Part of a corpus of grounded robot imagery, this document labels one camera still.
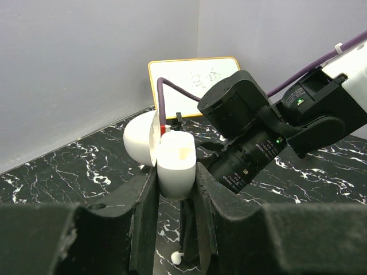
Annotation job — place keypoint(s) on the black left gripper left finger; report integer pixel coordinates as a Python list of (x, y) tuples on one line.
[(115, 235)]

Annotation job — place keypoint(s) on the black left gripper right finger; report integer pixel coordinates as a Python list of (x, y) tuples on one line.
[(276, 238)]

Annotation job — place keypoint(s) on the white earbud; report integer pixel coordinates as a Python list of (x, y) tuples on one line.
[(177, 257)]

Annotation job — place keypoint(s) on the white round charging case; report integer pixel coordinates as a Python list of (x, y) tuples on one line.
[(173, 154)]

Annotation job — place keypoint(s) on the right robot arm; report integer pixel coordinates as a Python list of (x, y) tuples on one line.
[(320, 107)]

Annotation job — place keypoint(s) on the black whiteboard stand foot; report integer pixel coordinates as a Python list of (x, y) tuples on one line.
[(178, 120)]

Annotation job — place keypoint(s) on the yellow framed whiteboard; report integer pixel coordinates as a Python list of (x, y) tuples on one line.
[(195, 76)]

